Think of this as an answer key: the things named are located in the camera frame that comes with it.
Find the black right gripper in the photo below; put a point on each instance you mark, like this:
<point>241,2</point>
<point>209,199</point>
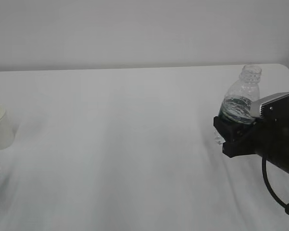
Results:
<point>241,139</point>

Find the clear water bottle green label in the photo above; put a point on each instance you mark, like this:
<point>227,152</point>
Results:
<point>235,107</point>

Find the white paper cup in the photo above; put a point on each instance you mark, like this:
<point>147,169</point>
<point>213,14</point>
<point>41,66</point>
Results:
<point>6,130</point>

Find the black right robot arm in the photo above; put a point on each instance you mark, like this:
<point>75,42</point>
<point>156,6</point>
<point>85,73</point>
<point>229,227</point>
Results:
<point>273,111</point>

